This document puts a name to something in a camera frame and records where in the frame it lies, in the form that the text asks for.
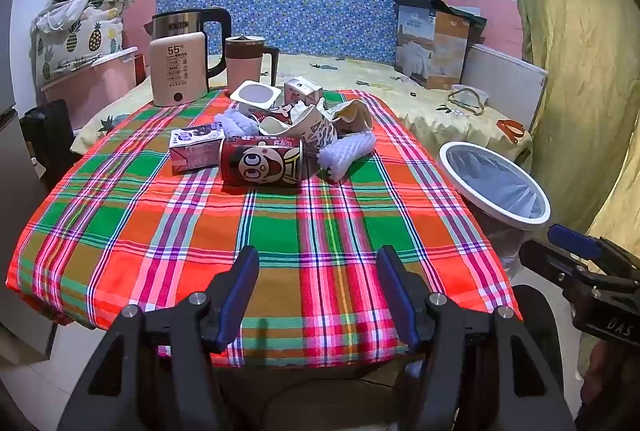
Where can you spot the white foam fruit net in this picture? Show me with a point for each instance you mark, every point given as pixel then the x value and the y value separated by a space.
pixel 235 123
pixel 345 153

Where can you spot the white board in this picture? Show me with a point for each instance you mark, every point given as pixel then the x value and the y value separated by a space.
pixel 500 71

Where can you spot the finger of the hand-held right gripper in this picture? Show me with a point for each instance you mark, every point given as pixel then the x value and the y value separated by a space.
pixel 550 261
pixel 575 238

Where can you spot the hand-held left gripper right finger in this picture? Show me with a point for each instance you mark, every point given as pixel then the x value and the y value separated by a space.
pixel 397 296

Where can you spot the purple milk carton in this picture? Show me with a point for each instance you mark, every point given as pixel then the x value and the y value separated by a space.
pixel 192 151

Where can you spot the beige electric kettle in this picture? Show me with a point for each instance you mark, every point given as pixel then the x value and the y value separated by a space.
pixel 177 66

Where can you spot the small pink milk carton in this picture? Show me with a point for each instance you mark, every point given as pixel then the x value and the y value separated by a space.
pixel 302 88

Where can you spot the pink storage box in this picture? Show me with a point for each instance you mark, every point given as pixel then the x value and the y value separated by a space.
pixel 100 86

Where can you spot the crushed patterned paper cup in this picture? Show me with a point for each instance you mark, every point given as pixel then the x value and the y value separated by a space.
pixel 350 113
pixel 315 131

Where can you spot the pineapple print bag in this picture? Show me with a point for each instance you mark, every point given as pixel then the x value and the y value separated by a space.
pixel 85 36

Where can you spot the grey bin liner bag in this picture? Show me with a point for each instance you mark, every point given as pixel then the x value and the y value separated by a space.
pixel 495 186

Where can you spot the white tissue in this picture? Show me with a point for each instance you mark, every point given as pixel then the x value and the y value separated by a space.
pixel 302 111

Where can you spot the white yogurt cup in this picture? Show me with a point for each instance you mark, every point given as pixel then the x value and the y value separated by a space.
pixel 255 92

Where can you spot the cardboard quilt box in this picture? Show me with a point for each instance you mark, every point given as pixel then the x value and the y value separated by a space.
pixel 440 46

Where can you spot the black suitcase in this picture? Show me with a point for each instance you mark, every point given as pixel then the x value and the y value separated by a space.
pixel 47 136

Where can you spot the white trash bin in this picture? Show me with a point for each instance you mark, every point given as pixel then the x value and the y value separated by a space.
pixel 520 225

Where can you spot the green curtain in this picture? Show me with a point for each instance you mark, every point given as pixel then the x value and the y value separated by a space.
pixel 575 36

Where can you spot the red cartoon drink can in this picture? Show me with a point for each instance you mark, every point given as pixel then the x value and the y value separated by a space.
pixel 260 163

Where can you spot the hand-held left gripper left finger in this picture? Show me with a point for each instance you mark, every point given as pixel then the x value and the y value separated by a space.
pixel 240 291

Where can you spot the plaid tablecloth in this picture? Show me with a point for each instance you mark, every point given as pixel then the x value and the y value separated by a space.
pixel 150 221

